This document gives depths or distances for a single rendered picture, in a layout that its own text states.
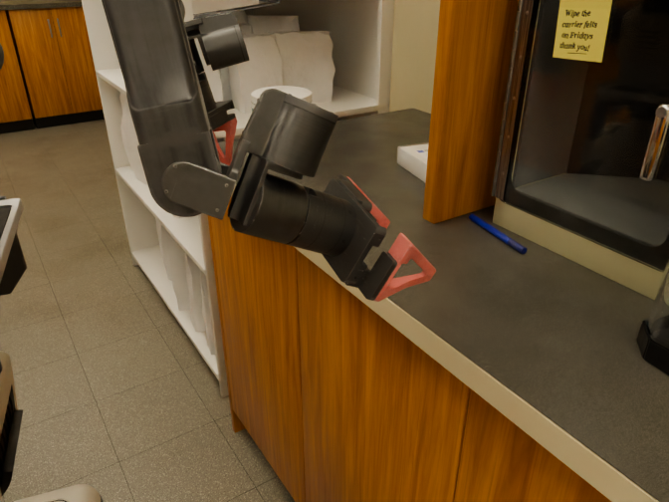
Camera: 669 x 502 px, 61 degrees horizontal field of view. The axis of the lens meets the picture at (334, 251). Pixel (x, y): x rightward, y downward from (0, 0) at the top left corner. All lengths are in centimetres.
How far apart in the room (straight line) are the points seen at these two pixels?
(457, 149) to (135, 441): 140
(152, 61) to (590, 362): 56
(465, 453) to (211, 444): 118
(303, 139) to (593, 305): 50
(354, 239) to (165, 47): 23
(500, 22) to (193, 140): 62
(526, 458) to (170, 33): 59
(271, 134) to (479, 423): 47
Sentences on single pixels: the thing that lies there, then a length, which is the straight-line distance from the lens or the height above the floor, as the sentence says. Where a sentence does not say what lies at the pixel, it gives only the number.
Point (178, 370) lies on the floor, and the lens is 218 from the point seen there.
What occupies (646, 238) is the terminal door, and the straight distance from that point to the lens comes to 84.
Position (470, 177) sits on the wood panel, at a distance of 102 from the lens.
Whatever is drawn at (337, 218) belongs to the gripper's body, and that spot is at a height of 114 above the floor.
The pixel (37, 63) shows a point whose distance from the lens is 538.
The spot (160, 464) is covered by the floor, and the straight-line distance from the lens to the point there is 188.
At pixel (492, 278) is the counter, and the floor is 94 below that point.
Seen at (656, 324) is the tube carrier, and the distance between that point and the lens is 74.
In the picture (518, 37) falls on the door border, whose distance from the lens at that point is 92.
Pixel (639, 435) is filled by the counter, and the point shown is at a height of 94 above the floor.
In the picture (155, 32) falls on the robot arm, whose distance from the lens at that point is 48.
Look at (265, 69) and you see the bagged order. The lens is 176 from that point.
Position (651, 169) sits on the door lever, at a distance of 76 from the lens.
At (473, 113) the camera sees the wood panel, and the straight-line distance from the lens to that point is 97.
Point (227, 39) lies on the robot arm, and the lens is 88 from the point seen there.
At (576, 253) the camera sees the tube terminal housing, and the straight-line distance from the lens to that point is 93.
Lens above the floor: 136
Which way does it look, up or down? 28 degrees down
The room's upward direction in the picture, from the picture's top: straight up
